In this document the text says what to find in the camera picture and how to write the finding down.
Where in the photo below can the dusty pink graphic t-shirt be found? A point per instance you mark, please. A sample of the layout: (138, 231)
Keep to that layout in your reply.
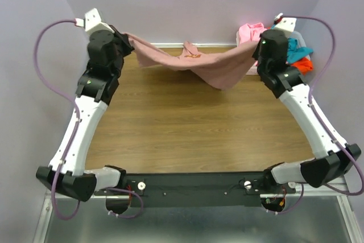
(219, 70)

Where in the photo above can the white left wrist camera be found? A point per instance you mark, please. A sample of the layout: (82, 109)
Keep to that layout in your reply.
(91, 22)

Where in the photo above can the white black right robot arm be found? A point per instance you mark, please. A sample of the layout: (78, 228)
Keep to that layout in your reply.
(333, 156)

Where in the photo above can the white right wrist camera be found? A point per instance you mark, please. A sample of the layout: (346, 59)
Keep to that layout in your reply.
(284, 23)

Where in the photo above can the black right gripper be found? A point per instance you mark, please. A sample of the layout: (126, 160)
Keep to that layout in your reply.
(255, 55)

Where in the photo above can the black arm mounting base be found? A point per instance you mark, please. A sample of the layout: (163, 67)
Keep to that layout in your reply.
(202, 189)

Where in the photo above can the teal shirt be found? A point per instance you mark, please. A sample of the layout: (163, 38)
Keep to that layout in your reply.
(296, 53)

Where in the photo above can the bright pink shirt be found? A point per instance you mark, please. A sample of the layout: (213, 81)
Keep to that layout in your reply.
(249, 33)

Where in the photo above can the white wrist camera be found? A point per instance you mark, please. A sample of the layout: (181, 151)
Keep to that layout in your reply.
(284, 23)
(91, 22)

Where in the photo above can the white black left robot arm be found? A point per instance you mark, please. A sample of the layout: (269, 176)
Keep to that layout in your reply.
(66, 173)

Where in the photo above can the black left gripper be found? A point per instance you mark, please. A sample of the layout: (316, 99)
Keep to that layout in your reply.
(123, 38)

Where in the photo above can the orange shirt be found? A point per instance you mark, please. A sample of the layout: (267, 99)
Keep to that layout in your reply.
(304, 65)

